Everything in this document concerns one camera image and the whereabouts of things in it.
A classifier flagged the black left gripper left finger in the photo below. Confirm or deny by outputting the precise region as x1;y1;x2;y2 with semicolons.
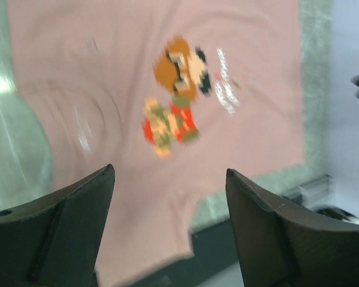
0;164;115;287

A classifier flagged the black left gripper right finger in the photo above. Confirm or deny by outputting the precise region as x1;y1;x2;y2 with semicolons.
226;169;359;287

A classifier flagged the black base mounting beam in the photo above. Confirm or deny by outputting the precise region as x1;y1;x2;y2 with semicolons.
151;219;238;287

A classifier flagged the pink t shirt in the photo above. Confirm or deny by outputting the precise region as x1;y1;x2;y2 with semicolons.
7;1;304;286

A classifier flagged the aluminium frame rail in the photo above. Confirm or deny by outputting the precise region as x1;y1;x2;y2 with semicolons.
281;175;331;209

